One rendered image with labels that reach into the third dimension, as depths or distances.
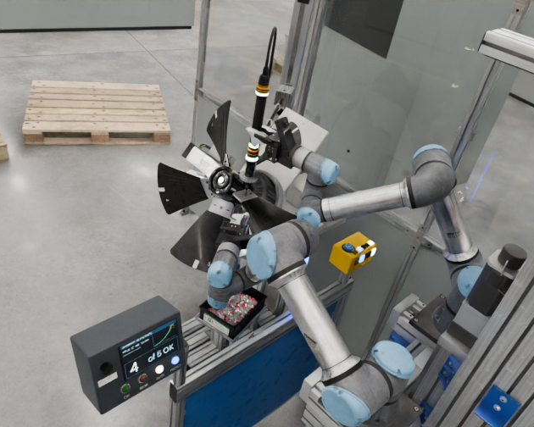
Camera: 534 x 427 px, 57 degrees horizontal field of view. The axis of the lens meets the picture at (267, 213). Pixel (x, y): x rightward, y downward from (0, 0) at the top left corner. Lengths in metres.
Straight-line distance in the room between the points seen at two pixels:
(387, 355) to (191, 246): 0.91
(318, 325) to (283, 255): 0.20
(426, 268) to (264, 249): 1.25
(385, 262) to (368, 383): 1.27
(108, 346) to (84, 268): 2.06
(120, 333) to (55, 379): 1.51
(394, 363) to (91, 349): 0.75
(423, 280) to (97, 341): 1.57
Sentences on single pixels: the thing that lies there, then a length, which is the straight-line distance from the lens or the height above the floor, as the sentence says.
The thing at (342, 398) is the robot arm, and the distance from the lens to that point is 1.28.
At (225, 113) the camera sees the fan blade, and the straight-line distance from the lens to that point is 2.06.
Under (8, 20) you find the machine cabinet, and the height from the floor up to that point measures 0.15.
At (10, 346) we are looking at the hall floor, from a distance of 2.98.
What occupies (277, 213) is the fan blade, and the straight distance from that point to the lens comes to 1.86.
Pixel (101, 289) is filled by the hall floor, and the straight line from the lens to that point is 3.18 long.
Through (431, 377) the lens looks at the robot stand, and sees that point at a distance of 1.63.
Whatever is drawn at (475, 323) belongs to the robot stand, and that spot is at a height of 1.34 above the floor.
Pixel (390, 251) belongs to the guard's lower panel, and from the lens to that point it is 2.46.
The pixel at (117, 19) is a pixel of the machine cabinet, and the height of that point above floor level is 0.16.
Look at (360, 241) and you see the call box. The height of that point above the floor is 1.07.
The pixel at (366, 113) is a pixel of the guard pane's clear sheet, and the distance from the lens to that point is 2.34.
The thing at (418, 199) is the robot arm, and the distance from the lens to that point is 1.51.
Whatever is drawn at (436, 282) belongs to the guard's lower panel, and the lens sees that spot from 2.39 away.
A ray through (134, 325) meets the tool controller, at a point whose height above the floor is 1.25.
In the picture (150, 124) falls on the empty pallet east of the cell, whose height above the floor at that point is 0.14.
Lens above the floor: 2.27
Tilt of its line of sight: 36 degrees down
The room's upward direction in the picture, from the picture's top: 11 degrees clockwise
